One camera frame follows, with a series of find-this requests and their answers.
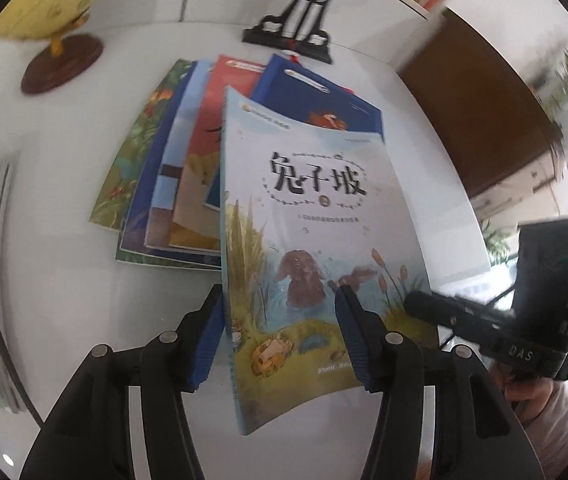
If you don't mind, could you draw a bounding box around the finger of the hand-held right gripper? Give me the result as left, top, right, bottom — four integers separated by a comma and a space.
403, 290, 517, 348

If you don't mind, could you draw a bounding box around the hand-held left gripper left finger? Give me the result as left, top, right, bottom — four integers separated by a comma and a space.
19, 284, 229, 480

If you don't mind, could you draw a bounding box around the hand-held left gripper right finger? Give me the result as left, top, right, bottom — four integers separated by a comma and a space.
335, 284, 547, 480

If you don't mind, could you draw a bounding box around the rabbit pond cover book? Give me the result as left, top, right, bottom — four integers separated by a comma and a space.
219, 85, 434, 437

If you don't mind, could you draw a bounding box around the green leafy insect cover book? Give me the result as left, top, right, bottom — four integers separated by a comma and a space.
89, 58, 195, 233

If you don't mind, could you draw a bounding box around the pale blue two men book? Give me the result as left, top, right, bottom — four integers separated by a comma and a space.
144, 60, 215, 251

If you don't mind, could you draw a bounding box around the person's right forearm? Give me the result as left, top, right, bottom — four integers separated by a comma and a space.
514, 380, 568, 433

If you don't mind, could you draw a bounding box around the person's right hand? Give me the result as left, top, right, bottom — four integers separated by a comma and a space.
491, 360, 564, 428

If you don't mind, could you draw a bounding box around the brown wooden cabinet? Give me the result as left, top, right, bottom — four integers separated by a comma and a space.
395, 7, 567, 201

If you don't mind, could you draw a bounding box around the red orange cover book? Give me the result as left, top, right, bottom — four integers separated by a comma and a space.
169, 54, 272, 253

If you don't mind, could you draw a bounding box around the blue book with brown animal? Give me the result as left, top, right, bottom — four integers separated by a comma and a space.
204, 53, 385, 211

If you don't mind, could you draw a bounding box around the black carved fan stand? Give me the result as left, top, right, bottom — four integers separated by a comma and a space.
241, 0, 359, 65

